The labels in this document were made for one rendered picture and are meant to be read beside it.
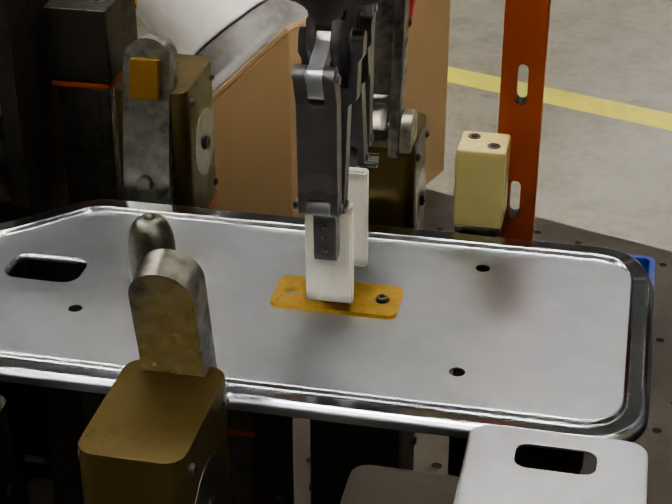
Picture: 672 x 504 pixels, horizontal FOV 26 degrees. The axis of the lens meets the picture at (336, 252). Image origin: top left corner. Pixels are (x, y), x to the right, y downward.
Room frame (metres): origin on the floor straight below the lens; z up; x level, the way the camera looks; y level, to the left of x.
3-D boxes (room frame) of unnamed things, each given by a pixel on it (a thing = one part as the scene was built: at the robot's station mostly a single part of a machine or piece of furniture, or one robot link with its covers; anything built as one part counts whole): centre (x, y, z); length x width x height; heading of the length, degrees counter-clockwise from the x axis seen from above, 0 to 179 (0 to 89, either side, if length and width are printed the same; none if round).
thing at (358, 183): (0.85, -0.01, 1.05); 0.03 x 0.01 x 0.07; 78
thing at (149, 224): (0.85, 0.12, 1.02); 0.03 x 0.03 x 0.07
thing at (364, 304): (0.82, 0.00, 1.01); 0.08 x 0.04 x 0.01; 78
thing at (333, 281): (0.80, 0.00, 1.05); 0.03 x 0.01 x 0.07; 78
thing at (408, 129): (0.96, -0.05, 1.06); 0.03 x 0.01 x 0.03; 168
